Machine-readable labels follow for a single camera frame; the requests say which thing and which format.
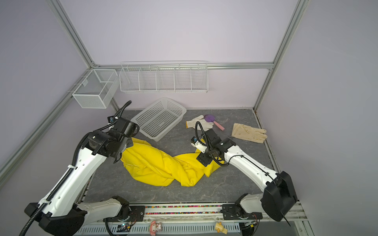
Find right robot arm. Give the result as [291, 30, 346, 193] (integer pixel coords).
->
[191, 129, 298, 222]

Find white plastic laundry basket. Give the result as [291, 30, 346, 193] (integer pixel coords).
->
[131, 97, 187, 142]

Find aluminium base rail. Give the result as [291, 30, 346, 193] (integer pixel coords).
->
[73, 201, 308, 226]

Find beige leather glove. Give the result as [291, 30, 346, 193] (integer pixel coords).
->
[231, 123, 267, 144]

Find yellow duck toy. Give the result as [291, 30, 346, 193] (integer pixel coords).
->
[215, 222, 228, 234]

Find pink plush toy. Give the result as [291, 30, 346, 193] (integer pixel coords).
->
[149, 221, 162, 236]

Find white knit glove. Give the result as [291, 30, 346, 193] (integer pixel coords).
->
[186, 115, 214, 131]

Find white mesh wall box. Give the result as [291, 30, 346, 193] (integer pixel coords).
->
[72, 69, 120, 109]

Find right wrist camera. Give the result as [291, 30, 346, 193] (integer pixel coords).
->
[191, 137, 207, 151]

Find purple and pink brush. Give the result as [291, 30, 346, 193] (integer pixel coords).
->
[204, 115, 225, 131]

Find white wire wall shelf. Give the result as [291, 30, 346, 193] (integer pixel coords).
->
[119, 61, 209, 92]

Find black corrugated cable hose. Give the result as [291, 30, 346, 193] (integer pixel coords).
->
[18, 100, 132, 236]

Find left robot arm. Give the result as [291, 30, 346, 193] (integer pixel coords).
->
[20, 117, 139, 236]

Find yellow trousers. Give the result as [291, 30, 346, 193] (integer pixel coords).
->
[121, 138, 220, 187]

